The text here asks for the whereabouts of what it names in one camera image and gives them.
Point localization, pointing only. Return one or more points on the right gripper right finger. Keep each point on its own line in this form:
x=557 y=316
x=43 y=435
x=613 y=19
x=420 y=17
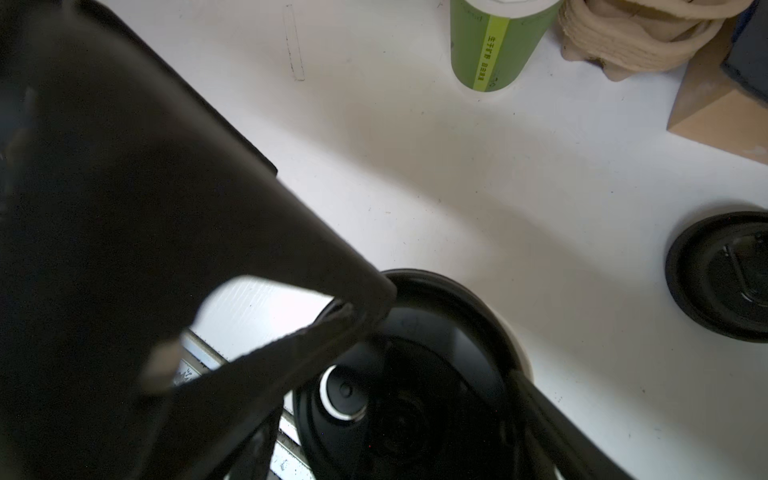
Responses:
x=573 y=454

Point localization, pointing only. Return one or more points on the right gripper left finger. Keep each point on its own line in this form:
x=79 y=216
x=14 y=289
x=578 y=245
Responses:
x=254 y=460

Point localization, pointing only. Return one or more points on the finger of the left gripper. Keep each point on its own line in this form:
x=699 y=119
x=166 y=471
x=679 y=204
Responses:
x=126 y=201

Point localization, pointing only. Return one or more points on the black coffee lid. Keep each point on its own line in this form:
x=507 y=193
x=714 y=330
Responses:
x=716 y=272
x=422 y=397

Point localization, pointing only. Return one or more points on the brown cardboard sheet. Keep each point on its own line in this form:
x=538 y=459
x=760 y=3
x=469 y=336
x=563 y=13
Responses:
x=712 y=109

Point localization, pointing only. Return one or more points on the brown pulp cup carriers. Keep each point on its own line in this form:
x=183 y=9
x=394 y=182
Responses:
x=639 y=36

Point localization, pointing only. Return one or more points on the stack of coloured napkins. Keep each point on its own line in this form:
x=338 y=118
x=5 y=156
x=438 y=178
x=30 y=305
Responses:
x=746 y=62

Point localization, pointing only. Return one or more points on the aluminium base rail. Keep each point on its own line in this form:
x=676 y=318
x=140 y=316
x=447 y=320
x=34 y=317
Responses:
x=219 y=405

